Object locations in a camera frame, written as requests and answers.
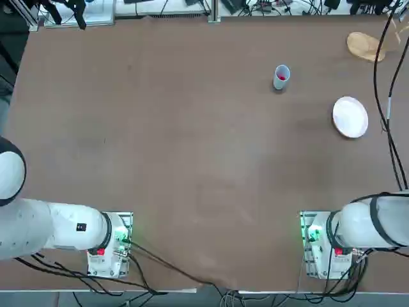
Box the black floor cable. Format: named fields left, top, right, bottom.
left=12, top=252, right=169, bottom=295

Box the long black base cable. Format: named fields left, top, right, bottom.
left=127, top=241, right=243, bottom=307

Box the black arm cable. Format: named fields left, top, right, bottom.
left=373, top=0, right=409, bottom=190

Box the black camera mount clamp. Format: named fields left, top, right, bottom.
left=38, top=0, right=88, bottom=31

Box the blue plastic cup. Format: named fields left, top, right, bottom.
left=272, top=64, right=292, bottom=91

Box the black cable with grey sleeve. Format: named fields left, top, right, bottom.
left=385, top=38, right=409, bottom=190

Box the aluminium profile post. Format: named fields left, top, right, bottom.
left=14, top=0, right=40, bottom=32
left=207, top=0, right=222, bottom=24

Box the pink plate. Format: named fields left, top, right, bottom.
left=332, top=96, right=369, bottom=139

